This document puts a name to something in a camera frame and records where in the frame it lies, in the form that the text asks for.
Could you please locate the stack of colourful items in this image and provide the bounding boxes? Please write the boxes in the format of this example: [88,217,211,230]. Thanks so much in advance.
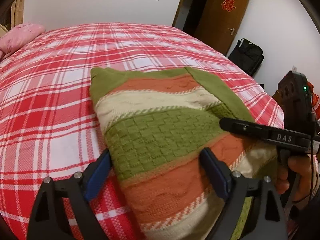
[307,82,320,120]

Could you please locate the pink floral pillow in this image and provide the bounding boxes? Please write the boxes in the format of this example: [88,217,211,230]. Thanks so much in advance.
[1,23,46,60]

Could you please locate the green striped knit sweater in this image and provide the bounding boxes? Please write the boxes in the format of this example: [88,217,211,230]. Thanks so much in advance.
[89,67,277,239]

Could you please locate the person's right hand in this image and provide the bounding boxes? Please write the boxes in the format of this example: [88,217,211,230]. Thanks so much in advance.
[274,151,320,204]

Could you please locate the wooden bed headboard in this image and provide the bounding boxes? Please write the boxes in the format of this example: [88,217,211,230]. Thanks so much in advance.
[1,0,25,31]

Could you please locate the black bag on floor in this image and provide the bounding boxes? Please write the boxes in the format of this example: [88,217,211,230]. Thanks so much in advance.
[228,38,264,77]

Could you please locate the brown wooden door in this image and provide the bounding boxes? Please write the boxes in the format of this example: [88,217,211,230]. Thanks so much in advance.
[172,0,249,55]

